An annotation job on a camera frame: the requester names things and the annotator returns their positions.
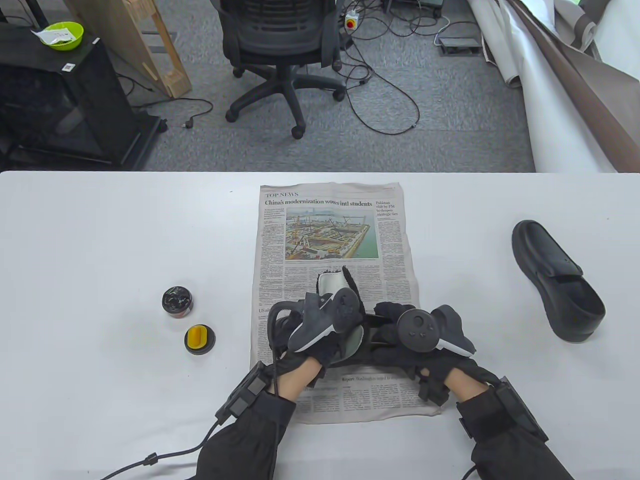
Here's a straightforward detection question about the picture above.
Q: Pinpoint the person's left hand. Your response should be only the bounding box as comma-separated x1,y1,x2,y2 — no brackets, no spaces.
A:
272,312,366,388

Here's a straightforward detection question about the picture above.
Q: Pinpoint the person's right hand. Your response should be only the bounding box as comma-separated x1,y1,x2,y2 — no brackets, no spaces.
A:
372,301,501,406

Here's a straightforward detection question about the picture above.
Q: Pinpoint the grey hand controller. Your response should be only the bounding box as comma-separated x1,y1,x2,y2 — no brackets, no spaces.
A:
397,305,477,358
267,287,361,353

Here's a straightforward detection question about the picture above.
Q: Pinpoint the black leather shoe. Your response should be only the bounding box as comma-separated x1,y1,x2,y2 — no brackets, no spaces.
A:
511,220,607,343
320,310,416,372

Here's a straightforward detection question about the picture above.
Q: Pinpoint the white polishing cloth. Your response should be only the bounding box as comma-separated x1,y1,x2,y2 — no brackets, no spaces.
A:
316,266,368,363

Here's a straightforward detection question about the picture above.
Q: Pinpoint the printed newspaper sheet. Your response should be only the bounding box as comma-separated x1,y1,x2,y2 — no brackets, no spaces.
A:
250,182,443,426

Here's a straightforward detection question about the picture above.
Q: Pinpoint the black shoe polish tin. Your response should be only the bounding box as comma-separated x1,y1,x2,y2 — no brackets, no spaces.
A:
162,285,194,318

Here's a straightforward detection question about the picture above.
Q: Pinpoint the person's right forearm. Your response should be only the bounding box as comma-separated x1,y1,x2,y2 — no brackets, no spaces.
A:
442,370,576,480

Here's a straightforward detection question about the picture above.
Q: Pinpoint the person's left forearm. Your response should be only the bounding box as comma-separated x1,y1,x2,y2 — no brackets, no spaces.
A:
196,357,323,480

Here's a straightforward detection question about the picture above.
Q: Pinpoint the black right wrist sensor module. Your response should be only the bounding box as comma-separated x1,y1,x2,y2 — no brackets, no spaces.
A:
495,377,548,443

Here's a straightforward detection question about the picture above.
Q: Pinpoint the black wrist sensor module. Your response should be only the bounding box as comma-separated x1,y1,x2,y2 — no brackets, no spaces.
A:
215,361,273,421
495,377,548,443

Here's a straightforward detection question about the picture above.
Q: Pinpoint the black left wrist sensor module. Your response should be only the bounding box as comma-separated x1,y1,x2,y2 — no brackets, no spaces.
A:
215,361,273,421

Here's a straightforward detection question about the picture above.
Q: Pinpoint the white and brown rolled sheet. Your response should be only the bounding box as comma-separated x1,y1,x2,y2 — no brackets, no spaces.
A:
467,0,640,173

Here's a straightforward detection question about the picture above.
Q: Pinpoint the grey floor box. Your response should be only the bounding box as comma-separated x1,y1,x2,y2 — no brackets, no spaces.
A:
438,37,482,56

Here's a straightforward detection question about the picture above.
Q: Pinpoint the black mesh office chair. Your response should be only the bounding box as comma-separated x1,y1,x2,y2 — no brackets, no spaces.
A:
218,0,347,140

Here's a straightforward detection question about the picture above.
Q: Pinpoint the black cabinet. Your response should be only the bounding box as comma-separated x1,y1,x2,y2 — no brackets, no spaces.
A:
0,22,168,171

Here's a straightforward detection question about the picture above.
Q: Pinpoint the black device box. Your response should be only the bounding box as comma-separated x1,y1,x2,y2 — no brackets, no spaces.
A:
382,0,445,15

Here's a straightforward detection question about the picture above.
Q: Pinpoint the green plastic bowl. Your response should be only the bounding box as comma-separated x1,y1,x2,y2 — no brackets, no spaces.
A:
39,21,85,51

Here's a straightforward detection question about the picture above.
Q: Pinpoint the white packet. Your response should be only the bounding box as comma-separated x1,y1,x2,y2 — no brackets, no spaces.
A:
31,27,74,46

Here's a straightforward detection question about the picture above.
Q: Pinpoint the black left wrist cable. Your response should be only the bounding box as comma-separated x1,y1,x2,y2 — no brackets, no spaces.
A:
100,419,224,480

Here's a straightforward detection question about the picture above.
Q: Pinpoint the long black floor cable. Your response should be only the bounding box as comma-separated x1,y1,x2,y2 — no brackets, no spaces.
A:
340,30,421,135

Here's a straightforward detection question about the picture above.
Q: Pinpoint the black cable with plug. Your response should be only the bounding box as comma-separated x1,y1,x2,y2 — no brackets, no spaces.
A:
131,98,214,131

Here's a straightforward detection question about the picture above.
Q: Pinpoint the wooden frame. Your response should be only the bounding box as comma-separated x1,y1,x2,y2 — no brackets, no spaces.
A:
64,0,193,99

